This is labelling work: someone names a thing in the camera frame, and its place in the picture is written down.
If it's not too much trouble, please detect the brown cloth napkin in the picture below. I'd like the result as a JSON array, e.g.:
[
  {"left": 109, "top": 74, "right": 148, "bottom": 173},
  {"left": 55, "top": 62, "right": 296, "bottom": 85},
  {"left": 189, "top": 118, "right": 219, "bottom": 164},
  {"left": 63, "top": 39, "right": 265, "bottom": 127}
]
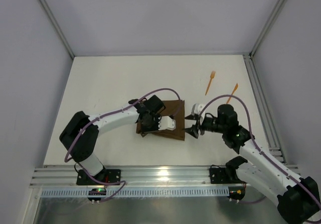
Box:
[{"left": 149, "top": 100, "right": 185, "bottom": 141}]

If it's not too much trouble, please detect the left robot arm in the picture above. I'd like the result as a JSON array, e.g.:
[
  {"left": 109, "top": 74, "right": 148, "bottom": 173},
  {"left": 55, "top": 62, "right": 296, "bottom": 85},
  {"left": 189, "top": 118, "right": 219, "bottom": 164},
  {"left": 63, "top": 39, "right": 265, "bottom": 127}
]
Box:
[{"left": 59, "top": 95, "right": 166, "bottom": 183}]

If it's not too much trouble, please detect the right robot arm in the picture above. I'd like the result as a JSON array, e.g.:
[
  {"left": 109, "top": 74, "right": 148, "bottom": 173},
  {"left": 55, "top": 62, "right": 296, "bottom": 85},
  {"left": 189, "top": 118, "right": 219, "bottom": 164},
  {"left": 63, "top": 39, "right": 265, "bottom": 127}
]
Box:
[{"left": 185, "top": 104, "right": 320, "bottom": 223}]

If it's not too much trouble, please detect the orange plastic knife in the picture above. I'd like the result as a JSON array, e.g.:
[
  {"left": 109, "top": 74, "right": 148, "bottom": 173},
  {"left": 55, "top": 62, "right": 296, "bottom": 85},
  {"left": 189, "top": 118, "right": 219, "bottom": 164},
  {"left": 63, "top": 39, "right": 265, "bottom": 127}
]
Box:
[{"left": 226, "top": 83, "right": 239, "bottom": 104}]

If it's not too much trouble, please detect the orange plastic fork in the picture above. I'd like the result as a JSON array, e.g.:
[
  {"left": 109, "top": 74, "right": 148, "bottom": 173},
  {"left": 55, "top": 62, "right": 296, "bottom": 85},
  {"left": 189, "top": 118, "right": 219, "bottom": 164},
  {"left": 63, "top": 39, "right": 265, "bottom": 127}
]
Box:
[{"left": 205, "top": 71, "right": 216, "bottom": 95}]

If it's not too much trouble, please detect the right controller board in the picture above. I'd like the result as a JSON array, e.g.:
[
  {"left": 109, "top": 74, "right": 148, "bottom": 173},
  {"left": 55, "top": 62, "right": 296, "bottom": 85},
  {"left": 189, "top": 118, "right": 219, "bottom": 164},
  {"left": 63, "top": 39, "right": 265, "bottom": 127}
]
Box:
[{"left": 228, "top": 189, "right": 246, "bottom": 203}]

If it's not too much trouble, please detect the controller board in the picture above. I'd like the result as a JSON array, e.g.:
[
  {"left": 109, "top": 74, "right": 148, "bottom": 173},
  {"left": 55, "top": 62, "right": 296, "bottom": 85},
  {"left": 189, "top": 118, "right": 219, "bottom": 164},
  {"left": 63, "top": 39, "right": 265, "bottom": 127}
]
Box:
[
  {"left": 228, "top": 189, "right": 246, "bottom": 203},
  {"left": 87, "top": 187, "right": 106, "bottom": 204}
]

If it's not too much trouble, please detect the left controller board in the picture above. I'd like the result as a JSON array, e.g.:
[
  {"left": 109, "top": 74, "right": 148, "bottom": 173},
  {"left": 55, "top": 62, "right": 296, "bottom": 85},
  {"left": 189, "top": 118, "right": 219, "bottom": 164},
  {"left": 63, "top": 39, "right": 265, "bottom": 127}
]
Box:
[{"left": 87, "top": 187, "right": 106, "bottom": 204}]

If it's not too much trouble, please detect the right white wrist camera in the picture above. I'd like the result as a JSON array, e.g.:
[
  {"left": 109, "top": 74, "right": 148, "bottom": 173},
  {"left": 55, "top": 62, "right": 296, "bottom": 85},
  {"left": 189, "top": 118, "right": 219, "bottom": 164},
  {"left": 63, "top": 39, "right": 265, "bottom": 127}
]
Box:
[{"left": 191, "top": 103, "right": 205, "bottom": 116}]

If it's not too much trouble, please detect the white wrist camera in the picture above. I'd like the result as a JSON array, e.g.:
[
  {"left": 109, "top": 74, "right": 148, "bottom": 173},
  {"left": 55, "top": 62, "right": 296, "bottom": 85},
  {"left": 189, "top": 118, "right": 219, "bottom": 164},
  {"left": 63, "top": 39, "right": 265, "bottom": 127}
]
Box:
[
  {"left": 158, "top": 116, "right": 176, "bottom": 131},
  {"left": 191, "top": 103, "right": 205, "bottom": 116}
]

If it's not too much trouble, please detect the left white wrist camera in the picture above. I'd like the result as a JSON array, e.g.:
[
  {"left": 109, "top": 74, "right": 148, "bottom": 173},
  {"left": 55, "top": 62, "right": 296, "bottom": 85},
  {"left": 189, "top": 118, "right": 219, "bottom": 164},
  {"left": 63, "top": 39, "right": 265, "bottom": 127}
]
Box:
[{"left": 158, "top": 116, "right": 176, "bottom": 131}]

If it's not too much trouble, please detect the front aluminium rail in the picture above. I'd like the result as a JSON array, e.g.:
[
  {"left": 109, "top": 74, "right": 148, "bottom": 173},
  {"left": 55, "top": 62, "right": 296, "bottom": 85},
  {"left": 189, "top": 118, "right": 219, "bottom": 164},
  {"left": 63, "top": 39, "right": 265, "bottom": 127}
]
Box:
[{"left": 29, "top": 165, "right": 304, "bottom": 186}]

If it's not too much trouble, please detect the aluminium rail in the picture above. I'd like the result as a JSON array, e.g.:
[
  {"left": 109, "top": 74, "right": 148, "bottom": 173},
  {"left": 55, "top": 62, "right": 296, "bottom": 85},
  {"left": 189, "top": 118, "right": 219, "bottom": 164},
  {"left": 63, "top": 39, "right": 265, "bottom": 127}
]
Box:
[
  {"left": 29, "top": 165, "right": 304, "bottom": 186},
  {"left": 243, "top": 55, "right": 287, "bottom": 165}
]

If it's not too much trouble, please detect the right side aluminium rail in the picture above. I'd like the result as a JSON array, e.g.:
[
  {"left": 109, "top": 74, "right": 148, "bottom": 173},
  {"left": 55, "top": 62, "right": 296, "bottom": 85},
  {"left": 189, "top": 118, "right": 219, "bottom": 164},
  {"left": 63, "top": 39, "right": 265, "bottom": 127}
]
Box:
[{"left": 243, "top": 55, "right": 287, "bottom": 165}]

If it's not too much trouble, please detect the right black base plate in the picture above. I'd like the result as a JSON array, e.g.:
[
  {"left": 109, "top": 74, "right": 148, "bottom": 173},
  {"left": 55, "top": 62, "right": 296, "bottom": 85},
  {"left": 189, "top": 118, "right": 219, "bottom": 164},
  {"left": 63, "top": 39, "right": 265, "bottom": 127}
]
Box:
[{"left": 209, "top": 165, "right": 245, "bottom": 184}]

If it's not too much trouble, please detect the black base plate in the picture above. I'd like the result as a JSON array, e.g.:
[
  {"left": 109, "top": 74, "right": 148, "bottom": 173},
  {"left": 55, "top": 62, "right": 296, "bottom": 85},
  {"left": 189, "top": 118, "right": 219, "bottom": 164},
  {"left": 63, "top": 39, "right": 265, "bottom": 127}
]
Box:
[
  {"left": 209, "top": 165, "right": 245, "bottom": 184},
  {"left": 76, "top": 169, "right": 121, "bottom": 186}
]

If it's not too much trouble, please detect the slotted cable duct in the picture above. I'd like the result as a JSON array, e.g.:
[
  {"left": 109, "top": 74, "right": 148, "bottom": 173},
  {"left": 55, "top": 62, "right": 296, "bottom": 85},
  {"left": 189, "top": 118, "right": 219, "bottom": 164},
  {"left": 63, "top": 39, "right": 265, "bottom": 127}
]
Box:
[{"left": 41, "top": 186, "right": 229, "bottom": 198}]

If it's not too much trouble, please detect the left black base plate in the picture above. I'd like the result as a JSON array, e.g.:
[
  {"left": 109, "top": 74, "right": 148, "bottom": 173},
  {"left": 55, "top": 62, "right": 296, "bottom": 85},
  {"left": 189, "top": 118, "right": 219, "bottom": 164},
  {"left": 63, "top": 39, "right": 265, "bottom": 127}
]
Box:
[{"left": 76, "top": 169, "right": 121, "bottom": 186}]

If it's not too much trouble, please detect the right aluminium frame post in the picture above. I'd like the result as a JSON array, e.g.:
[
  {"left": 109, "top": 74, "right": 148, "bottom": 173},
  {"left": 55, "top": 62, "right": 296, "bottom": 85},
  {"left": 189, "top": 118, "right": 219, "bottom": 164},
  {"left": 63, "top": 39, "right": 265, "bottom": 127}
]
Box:
[{"left": 249, "top": 0, "right": 288, "bottom": 58}]

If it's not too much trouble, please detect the aluminium frame post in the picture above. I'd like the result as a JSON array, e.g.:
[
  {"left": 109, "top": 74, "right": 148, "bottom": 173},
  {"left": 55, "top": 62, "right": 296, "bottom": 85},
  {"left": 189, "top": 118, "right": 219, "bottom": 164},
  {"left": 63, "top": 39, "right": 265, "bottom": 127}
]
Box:
[
  {"left": 37, "top": 0, "right": 75, "bottom": 60},
  {"left": 249, "top": 0, "right": 288, "bottom": 58}
]

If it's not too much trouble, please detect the left aluminium frame post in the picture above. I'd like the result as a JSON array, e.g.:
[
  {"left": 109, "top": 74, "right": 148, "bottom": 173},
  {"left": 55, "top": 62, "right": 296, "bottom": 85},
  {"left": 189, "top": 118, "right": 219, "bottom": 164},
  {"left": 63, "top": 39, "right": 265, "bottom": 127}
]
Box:
[{"left": 37, "top": 0, "right": 75, "bottom": 60}]

